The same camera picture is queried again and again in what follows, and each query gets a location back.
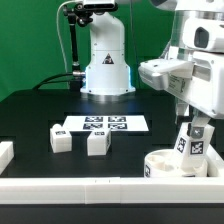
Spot white cable on stand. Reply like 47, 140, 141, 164
55, 0, 81, 74

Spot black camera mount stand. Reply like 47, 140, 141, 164
63, 3, 93, 91

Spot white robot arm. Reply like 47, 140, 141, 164
82, 0, 224, 120

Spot black cables on table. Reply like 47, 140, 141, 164
32, 72, 83, 91

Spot white round stool seat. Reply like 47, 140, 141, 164
144, 149, 208, 178

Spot white marker tag sheet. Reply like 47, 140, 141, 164
63, 115, 149, 132

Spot white U-shaped fence wall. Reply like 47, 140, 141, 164
0, 148, 224, 204

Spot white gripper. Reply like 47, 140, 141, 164
138, 47, 224, 138

